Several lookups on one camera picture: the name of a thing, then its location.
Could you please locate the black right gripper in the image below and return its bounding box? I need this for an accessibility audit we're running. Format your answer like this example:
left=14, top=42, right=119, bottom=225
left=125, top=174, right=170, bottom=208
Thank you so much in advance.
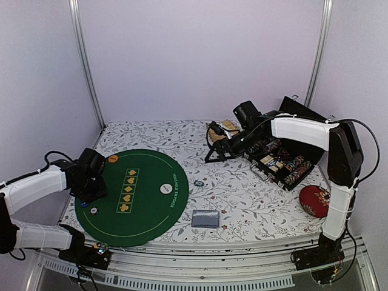
left=206, top=127, right=265, bottom=162

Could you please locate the white dealer button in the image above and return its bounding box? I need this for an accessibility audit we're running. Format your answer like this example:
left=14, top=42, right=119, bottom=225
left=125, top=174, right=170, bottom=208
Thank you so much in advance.
left=159, top=183, right=173, bottom=195

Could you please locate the blue patterned card deck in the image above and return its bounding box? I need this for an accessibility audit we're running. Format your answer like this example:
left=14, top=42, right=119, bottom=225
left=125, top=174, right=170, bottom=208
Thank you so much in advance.
left=191, top=210, right=219, bottom=229

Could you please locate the orange big blind button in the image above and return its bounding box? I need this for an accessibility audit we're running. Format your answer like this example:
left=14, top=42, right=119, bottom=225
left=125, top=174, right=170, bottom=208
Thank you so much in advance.
left=108, top=155, right=119, bottom=163

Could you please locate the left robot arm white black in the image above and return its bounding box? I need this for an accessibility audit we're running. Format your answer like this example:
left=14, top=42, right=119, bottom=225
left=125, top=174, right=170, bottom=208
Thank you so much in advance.
left=1, top=148, right=108, bottom=263

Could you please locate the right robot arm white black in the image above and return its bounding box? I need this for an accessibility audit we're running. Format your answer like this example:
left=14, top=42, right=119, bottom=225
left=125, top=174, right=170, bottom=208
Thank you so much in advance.
left=204, top=101, right=364, bottom=264

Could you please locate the woven bamboo tray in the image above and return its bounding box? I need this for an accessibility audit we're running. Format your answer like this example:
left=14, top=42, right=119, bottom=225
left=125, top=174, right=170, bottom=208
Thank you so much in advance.
left=208, top=119, right=241, bottom=142

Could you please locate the black poker chip case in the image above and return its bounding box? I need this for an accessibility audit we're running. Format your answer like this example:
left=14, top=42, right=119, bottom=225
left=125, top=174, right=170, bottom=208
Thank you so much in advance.
left=244, top=95, right=327, bottom=191

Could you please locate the round green poker mat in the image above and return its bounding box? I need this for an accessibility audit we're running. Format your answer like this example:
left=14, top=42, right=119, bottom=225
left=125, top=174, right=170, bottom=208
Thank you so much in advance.
left=75, top=149, right=189, bottom=247

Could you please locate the red floral round cushion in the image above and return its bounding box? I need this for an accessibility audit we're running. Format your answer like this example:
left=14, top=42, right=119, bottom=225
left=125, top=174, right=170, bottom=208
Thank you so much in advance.
left=299, top=186, right=330, bottom=218

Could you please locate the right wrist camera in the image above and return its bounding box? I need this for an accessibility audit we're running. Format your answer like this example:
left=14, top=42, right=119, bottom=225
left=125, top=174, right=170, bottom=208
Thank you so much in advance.
left=209, top=121, right=232, bottom=139

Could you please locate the right aluminium frame post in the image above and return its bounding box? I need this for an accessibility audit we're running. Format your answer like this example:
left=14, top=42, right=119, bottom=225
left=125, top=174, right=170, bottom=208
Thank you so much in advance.
left=304, top=0, right=333, bottom=107

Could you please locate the aluminium frame post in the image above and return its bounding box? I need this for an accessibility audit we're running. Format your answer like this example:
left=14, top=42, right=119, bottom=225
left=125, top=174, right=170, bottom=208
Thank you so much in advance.
left=304, top=0, right=333, bottom=107
left=69, top=0, right=106, bottom=130

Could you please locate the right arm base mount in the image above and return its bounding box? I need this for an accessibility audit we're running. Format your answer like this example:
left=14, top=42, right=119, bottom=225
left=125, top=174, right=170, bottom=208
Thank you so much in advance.
left=290, top=234, right=345, bottom=285

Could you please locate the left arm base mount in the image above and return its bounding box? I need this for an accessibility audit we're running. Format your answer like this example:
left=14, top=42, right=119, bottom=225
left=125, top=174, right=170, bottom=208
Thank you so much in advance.
left=58, top=224, right=112, bottom=270

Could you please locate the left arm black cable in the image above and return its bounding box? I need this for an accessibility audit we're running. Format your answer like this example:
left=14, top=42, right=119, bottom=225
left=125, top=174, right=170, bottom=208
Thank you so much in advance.
left=0, top=150, right=75, bottom=186

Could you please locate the left aluminium frame post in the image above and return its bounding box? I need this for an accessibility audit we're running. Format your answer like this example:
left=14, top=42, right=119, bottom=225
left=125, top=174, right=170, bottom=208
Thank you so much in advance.
left=69, top=0, right=106, bottom=130

